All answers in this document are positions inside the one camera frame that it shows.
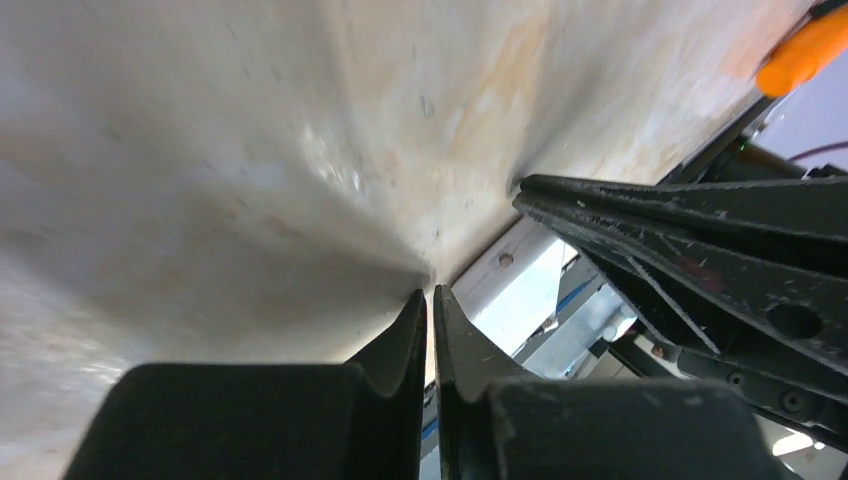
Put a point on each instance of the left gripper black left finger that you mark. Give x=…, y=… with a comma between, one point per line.
x=385, y=429

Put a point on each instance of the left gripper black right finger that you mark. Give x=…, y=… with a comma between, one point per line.
x=467, y=364

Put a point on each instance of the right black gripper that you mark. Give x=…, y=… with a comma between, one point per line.
x=750, y=275

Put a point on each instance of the orange carrot toy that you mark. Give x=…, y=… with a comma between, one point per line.
x=800, y=57

